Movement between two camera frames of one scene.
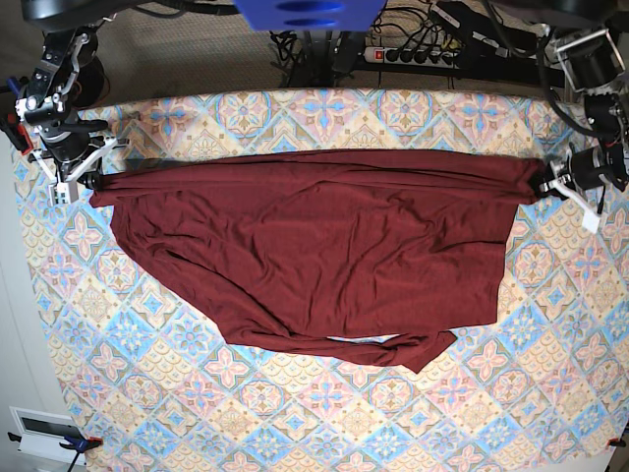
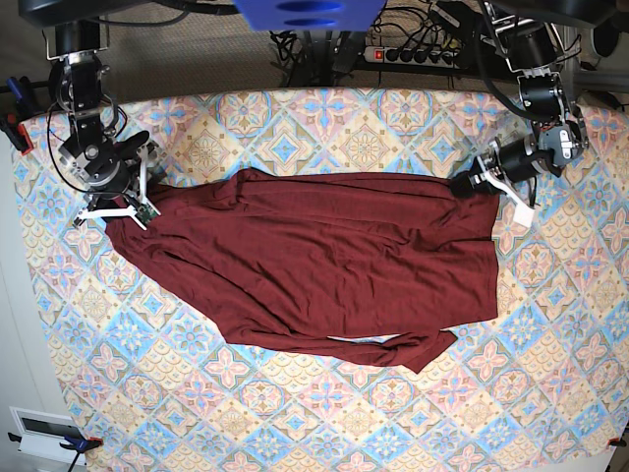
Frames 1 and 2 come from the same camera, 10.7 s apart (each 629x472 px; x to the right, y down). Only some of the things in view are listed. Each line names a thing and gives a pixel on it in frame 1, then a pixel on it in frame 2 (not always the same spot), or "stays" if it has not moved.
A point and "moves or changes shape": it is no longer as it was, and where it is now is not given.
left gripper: x=70 y=150 -> x=119 y=187
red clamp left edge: x=14 y=130 stays
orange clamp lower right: x=617 y=442 stays
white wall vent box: x=48 y=436 stays
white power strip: x=413 y=56 stays
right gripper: x=585 y=172 -> x=512 y=166
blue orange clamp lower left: x=76 y=442 stays
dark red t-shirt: x=368 y=257 moves or changes shape
